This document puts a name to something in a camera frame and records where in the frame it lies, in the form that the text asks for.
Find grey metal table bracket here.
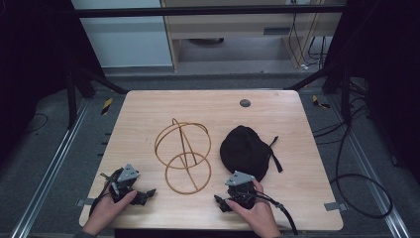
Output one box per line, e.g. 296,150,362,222
76,197,96,208
323,201,349,212

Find yellow tool floor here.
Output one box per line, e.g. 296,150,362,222
311,94,331,110
100,97,114,116

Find black tripod stand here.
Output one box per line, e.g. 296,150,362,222
64,62,129,131
284,60,354,126

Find person's right hand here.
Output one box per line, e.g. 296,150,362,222
225,178,282,238

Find gold wire hat stand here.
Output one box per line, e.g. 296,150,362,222
154,117,213,195

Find black hat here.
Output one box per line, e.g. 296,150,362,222
219,124,284,183

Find white cabinet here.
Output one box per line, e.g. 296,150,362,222
70,0,174,69

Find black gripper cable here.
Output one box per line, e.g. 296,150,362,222
254,190,299,236
88,168,124,217

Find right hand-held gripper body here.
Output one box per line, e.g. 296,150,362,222
225,170,260,210

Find person's left hand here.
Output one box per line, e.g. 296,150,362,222
81,189,138,237

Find black curtain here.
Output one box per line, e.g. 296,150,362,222
325,0,420,184
0,0,106,167

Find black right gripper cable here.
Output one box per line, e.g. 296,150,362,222
254,190,299,236

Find hanging desk cables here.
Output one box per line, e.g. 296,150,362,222
287,12,329,71

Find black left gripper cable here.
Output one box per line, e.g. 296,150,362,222
88,168,124,217

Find yellow tool left floor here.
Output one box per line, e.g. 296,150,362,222
100,97,114,116

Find yellow tool right floor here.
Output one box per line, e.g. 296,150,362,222
311,94,331,110

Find thin black floor cable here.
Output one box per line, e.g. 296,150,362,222
24,112,50,134

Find light wooden desk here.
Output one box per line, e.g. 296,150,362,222
159,0,347,72

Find aluminium floor rail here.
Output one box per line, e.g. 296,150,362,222
9,98,91,238
325,93,412,238

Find black looped floor cable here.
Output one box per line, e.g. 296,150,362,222
329,123,394,220

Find black horizontal frame bar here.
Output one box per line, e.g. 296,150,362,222
72,4,349,19

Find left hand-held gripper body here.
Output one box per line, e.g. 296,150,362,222
108,163,141,203

